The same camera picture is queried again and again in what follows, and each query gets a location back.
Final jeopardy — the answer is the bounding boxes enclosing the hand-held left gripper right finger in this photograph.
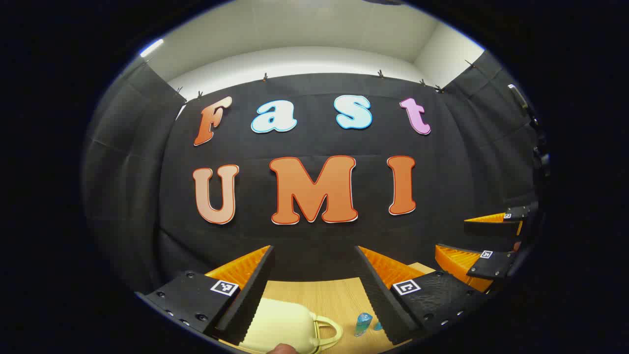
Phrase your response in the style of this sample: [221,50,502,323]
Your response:
[354,245,492,346]

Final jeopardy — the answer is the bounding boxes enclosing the white ceiling light strip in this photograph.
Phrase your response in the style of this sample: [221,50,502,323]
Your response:
[139,38,165,58]

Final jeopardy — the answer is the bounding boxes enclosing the pale yellow suitcase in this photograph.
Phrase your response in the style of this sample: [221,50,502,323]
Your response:
[238,297,343,354]

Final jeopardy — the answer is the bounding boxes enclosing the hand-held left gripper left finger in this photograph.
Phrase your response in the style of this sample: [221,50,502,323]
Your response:
[135,245,276,346]

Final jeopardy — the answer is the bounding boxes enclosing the blue skin care bottle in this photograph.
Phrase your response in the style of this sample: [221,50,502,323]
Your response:
[355,312,374,338]

